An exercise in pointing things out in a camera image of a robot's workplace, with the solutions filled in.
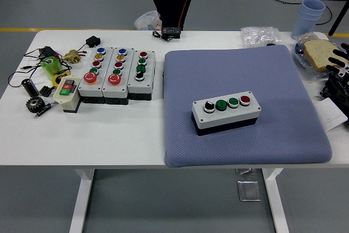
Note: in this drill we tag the light blue plastic cup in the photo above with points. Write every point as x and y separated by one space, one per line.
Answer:
313 5
308 17
302 28

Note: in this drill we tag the black cylindrical capacitor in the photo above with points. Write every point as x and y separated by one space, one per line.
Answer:
29 87

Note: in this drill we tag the large metal floor plate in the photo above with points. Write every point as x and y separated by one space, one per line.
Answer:
248 190

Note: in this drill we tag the yellow tape roll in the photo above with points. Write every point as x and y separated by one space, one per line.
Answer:
56 80

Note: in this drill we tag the clear bag of small parts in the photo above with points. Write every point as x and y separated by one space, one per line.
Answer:
259 36

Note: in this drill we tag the white table leg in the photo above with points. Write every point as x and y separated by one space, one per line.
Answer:
81 203
276 203

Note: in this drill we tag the small metal floor plate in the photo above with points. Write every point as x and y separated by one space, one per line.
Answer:
245 171

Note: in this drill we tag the black metal pen tool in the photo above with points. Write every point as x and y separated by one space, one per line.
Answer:
43 110

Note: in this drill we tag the five-button emergency stop box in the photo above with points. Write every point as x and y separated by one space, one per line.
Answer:
87 89
114 91

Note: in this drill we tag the small black electronic module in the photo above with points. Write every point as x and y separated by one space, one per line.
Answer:
47 51

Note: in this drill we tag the slice of bread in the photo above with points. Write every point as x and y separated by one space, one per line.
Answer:
317 53

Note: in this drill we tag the clear plastic bread bag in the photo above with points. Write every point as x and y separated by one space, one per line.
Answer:
301 58

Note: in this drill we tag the black metal gear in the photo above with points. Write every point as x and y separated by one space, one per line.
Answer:
35 105

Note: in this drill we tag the green cylinder roll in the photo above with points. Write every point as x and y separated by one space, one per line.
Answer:
51 66

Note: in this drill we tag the white plastic bag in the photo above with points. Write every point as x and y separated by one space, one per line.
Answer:
145 21

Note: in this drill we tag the black slanted pole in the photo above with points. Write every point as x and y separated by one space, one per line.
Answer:
338 17

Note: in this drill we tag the black metal machine part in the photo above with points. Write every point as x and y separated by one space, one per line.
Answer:
339 91

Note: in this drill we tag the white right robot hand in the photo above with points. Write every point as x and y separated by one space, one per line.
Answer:
342 64

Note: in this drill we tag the black finned heat sink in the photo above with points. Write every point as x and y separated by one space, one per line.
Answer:
47 91

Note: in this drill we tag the blue-grey quilted mat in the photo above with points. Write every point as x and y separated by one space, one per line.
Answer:
218 74

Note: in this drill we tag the cream red-green switch box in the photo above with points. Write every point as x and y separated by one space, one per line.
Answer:
68 102

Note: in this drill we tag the four-button control box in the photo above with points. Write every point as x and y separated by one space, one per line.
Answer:
229 118
139 87

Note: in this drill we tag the brass valve fitting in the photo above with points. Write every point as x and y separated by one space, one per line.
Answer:
72 56

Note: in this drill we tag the white card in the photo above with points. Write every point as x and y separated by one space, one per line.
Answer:
334 115

